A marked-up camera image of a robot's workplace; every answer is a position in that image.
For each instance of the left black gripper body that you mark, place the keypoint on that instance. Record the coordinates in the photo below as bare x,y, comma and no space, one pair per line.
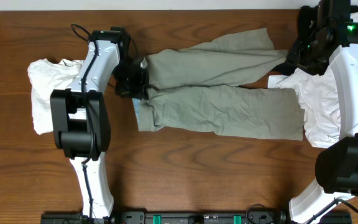
128,83

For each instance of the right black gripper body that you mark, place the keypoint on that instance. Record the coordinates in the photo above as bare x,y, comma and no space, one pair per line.
312,61

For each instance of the grey-green shorts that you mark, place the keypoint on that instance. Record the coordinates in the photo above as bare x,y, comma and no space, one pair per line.
205,88

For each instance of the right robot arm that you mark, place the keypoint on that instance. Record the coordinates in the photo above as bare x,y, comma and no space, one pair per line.
336,168

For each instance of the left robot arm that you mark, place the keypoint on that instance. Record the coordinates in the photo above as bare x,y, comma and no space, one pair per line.
81,126

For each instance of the black garment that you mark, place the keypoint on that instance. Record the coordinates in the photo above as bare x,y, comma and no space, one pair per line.
335,14

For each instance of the crumpled white shirt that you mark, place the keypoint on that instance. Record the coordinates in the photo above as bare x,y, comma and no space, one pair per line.
318,96

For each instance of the folded white t-shirt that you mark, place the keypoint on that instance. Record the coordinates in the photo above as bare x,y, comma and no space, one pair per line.
46,77

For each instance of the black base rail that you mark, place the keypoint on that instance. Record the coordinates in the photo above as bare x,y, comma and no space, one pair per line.
255,215

